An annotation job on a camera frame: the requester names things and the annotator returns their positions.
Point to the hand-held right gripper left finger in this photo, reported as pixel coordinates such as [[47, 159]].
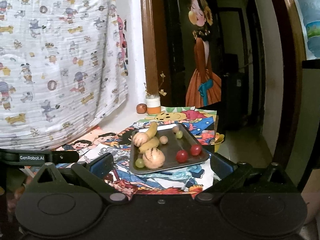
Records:
[[102, 163]]

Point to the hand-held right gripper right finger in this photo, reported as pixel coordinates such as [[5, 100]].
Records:
[[220, 163]]

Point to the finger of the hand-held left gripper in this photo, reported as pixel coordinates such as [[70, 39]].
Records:
[[66, 156]]

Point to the red cherry tomato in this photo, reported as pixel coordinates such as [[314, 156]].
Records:
[[196, 149], [181, 156]]

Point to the green grape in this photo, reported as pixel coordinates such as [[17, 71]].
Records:
[[179, 134], [140, 163]]

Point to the pale peach round melon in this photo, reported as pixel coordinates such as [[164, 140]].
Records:
[[139, 138]]

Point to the metal baking tray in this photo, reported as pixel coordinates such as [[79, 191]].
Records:
[[172, 152]]

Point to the beige cracked round fruit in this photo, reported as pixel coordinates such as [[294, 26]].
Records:
[[153, 158]]

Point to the yellow banana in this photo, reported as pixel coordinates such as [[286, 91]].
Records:
[[151, 143]]

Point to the banana with sticker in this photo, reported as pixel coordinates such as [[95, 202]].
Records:
[[152, 130]]

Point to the tan round fruit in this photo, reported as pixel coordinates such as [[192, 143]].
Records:
[[163, 140]]

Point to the laughing boys cartoon sheet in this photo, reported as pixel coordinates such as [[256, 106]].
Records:
[[82, 143]]

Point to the yellow bowl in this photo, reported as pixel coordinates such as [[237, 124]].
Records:
[[219, 140]]

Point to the anime fighters cartoon sheet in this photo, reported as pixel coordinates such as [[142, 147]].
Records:
[[155, 182]]

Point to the yellow bear cartoon sheet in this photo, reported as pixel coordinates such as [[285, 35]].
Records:
[[175, 116]]

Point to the red apple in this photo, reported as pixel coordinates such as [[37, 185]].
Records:
[[141, 108]]

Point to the black cabinet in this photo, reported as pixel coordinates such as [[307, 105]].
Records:
[[235, 92]]

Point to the white and orange jar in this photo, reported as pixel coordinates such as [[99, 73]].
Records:
[[153, 105]]

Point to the white cartoon printed blanket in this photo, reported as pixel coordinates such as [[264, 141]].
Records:
[[62, 55]]

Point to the dried flower twig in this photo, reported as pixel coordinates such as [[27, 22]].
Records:
[[162, 75]]

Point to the blue plastic bottle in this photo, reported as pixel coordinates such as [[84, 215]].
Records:
[[310, 17]]

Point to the wall poster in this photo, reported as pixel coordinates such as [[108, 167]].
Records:
[[202, 67]]

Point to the wooden door frame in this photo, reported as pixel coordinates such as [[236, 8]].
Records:
[[150, 42]]

